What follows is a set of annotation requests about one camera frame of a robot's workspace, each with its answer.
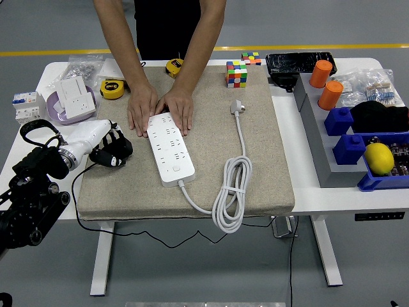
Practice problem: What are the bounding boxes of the person's left hand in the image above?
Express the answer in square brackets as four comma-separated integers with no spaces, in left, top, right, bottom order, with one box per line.
[155,88,194,137]

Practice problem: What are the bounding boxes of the person's right hand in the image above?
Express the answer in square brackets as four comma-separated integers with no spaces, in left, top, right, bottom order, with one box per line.
[127,84,160,139]

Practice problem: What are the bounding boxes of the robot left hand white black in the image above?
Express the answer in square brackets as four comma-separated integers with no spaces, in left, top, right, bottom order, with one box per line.
[65,119,134,169]

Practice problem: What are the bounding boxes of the black plug adapter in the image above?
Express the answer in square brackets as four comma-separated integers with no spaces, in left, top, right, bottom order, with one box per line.
[108,136,134,158]

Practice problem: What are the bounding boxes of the white power strip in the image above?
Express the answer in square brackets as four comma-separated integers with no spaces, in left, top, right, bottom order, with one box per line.
[146,111,196,188]

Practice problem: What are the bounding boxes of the thin black adapter cord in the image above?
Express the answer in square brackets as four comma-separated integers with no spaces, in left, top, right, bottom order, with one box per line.
[71,162,279,249]

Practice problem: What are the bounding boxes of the yellow black round tape measure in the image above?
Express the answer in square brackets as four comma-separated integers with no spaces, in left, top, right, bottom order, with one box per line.
[100,79,126,100]

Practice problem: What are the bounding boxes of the purple bowl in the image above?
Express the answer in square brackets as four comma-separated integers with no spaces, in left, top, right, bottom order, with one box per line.
[46,85,97,126]

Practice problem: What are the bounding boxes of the grey-brown mat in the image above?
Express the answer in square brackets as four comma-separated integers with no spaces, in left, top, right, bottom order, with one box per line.
[75,59,296,221]

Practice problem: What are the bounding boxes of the large Rubik's cube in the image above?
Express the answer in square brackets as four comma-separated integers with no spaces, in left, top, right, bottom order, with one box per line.
[226,60,249,89]

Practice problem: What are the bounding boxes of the white circuit breaker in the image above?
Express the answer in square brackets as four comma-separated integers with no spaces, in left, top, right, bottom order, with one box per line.
[12,91,47,127]

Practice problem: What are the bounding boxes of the clear bag of screws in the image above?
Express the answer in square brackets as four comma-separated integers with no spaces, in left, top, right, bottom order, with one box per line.
[47,54,105,90]

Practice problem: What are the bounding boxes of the person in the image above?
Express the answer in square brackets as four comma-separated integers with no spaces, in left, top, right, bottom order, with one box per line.
[134,0,205,61]

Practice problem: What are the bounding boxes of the white table leg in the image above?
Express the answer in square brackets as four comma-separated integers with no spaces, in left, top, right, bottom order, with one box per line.
[310,214,344,287]
[89,220,116,297]

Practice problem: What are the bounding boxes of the small Rubik's cube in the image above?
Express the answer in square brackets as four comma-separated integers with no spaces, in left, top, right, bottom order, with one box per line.
[241,52,262,67]

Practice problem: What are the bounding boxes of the black table control panel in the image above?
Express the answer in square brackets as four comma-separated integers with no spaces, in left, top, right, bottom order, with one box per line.
[353,211,406,222]

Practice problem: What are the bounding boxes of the black power adapter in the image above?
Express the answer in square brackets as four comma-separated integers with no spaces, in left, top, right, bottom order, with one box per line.
[267,74,301,93]

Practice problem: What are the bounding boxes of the black plastic tray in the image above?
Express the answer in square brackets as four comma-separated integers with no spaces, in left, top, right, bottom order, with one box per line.
[265,52,338,77]

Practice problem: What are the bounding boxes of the blue plastic bin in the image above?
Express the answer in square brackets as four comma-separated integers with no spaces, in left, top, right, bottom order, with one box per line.
[357,131,409,193]

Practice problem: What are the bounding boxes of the grey stepped block holder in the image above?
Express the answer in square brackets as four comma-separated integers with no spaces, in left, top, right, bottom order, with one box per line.
[293,72,368,189]

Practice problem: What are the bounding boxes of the orange cylinder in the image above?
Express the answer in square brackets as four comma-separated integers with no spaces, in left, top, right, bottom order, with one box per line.
[318,80,344,111]
[309,59,334,89]

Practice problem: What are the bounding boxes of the yellow lemon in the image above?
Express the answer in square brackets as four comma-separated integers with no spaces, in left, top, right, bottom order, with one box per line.
[364,143,396,176]

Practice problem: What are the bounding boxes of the circuit boards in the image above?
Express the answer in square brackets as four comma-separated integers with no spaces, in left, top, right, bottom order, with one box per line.
[367,136,409,177]

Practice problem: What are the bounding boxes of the blue block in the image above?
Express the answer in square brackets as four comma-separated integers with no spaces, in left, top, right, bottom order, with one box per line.
[332,134,367,166]
[324,107,355,137]

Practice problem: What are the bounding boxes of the small clear plastic bag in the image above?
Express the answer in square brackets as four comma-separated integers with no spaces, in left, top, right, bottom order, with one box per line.
[332,74,360,108]

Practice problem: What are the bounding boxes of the black cloth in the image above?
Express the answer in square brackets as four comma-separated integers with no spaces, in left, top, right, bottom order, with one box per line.
[350,101,409,134]

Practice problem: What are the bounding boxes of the clear bag of resistors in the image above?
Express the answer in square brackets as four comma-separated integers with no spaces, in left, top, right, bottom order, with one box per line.
[357,68,405,108]

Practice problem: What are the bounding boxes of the white wall socket plate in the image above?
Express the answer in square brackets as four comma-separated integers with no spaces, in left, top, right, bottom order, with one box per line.
[65,93,97,120]

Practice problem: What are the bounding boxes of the white switch plate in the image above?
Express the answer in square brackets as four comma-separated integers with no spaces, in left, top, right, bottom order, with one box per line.
[57,76,89,109]

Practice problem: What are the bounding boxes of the white wall switch panel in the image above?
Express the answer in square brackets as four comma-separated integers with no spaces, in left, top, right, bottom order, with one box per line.
[96,58,125,80]

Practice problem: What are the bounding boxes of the white power strip cable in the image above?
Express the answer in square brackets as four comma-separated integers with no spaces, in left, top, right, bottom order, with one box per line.
[178,98,253,234]

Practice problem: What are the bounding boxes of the hanging black cable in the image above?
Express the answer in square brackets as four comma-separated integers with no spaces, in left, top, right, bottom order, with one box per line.
[288,216,300,307]

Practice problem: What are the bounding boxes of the metal bracket under table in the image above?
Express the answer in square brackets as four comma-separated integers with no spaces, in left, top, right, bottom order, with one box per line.
[270,216,298,239]

